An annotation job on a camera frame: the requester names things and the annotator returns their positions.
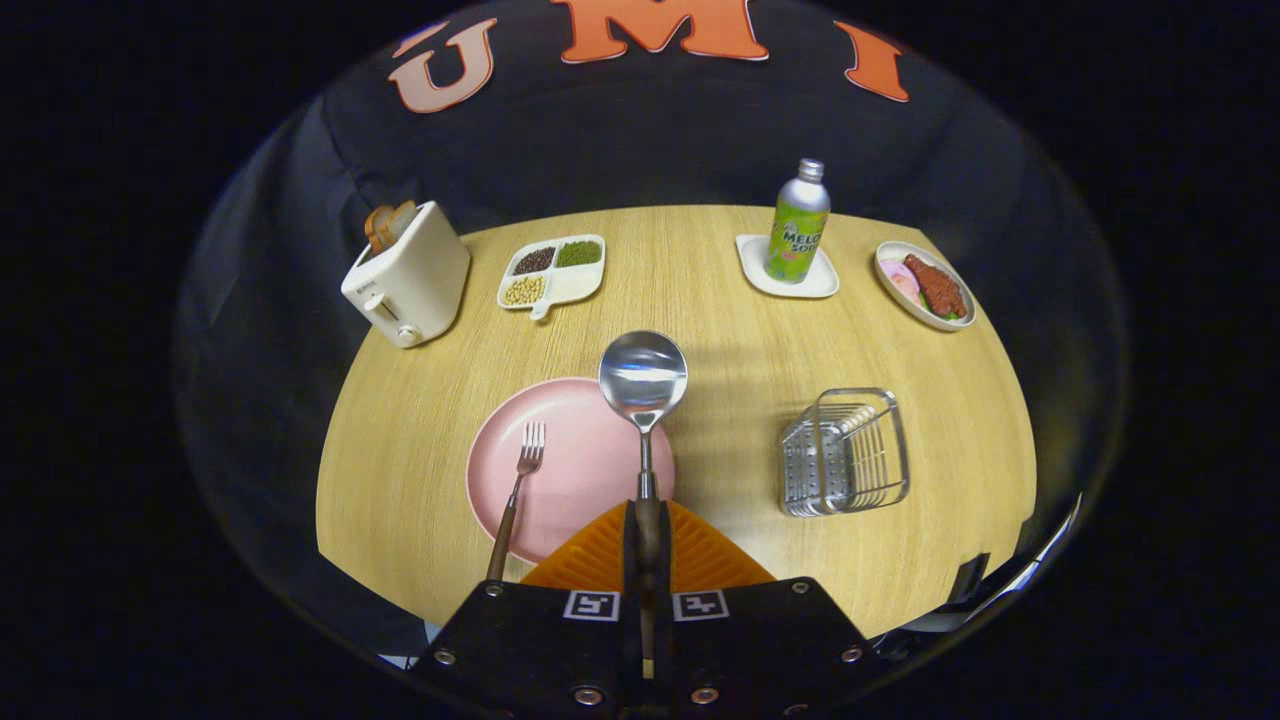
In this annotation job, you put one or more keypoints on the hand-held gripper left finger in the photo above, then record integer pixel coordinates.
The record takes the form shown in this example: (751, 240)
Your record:
(560, 650)

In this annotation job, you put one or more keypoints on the pink round plate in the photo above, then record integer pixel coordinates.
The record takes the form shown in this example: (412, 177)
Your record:
(580, 460)

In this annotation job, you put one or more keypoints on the white square coaster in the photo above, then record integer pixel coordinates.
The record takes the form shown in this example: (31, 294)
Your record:
(815, 283)

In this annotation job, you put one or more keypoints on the white oval dish with meat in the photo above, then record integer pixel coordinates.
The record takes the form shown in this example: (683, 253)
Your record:
(935, 285)

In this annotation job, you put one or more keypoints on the green soda bottle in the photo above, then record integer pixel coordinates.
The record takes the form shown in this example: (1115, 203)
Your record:
(797, 230)

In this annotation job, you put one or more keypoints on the toasted bread slices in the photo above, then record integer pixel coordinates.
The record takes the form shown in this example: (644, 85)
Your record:
(385, 225)

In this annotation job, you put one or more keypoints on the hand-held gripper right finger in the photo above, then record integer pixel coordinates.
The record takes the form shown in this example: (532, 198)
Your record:
(760, 650)

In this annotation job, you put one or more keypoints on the white toaster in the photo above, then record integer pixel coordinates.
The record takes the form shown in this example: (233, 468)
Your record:
(415, 275)

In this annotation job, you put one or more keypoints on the white divided dish with beans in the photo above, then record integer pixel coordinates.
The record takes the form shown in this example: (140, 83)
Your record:
(570, 282)

